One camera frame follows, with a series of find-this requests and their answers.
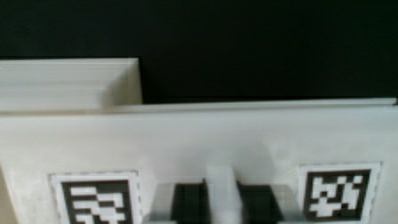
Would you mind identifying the white cabinet body box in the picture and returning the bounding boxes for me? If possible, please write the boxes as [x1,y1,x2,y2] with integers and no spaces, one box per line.
[109,97,398,114]

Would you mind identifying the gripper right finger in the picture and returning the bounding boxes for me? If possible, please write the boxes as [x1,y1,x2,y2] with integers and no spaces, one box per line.
[236,182,297,224]

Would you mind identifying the white cabinet door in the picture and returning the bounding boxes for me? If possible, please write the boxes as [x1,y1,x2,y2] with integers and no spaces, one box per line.
[0,58,142,113]
[0,106,398,224]

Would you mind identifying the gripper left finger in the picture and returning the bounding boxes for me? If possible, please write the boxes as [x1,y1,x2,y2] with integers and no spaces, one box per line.
[148,178,210,224]

